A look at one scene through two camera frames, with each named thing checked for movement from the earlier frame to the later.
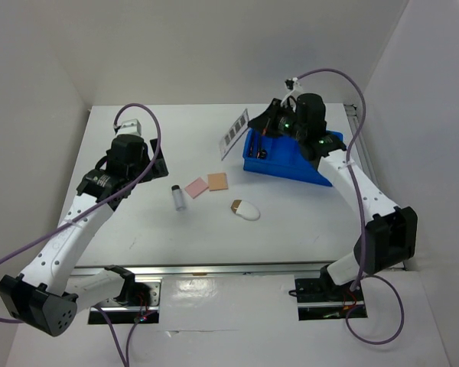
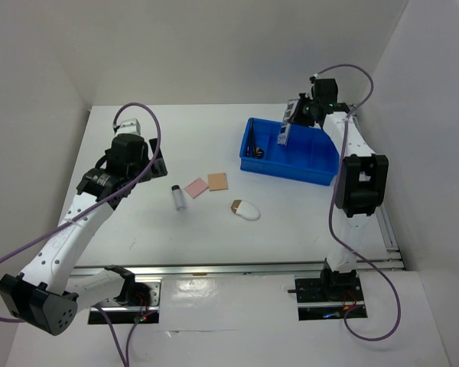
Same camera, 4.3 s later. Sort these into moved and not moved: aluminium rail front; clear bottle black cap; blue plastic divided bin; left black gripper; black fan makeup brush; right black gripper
Moved: right black gripper; black fan makeup brush
Not moved: left black gripper; blue plastic divided bin; aluminium rail front; clear bottle black cap
